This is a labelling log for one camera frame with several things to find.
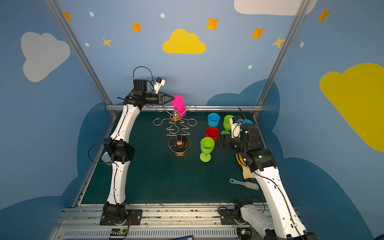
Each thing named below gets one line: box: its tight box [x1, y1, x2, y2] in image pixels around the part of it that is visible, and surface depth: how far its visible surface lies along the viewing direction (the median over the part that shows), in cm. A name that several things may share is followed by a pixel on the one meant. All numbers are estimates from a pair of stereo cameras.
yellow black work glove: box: [235, 153, 255, 180], surface depth 91 cm
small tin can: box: [101, 151, 111, 163], surface depth 91 cm
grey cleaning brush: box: [229, 178, 260, 191], surface depth 86 cm
